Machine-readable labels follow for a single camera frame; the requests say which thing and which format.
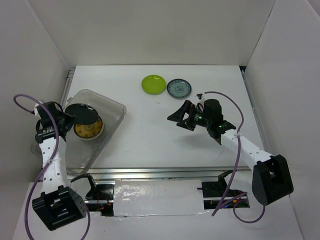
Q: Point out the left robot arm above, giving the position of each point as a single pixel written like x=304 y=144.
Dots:
x=58 y=204

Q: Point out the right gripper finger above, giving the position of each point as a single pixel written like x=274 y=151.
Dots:
x=188 y=125
x=179 y=115

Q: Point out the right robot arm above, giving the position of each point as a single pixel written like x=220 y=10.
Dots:
x=271 y=178

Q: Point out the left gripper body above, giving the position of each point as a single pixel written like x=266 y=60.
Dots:
x=59 y=111

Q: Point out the green plate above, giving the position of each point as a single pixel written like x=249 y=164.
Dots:
x=153 y=84

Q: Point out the black plate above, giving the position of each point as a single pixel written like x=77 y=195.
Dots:
x=83 y=114

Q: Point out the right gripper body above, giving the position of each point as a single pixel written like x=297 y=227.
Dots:
x=200 y=119

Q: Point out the clear plastic bin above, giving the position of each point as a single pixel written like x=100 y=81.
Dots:
x=80 y=155

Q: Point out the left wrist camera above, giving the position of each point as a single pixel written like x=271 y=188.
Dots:
x=37 y=110

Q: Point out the blue patterned plate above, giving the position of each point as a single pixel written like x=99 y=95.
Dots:
x=96 y=139
x=179 y=88

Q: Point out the yellow brown patterned plate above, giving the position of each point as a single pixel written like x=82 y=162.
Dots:
x=89 y=132

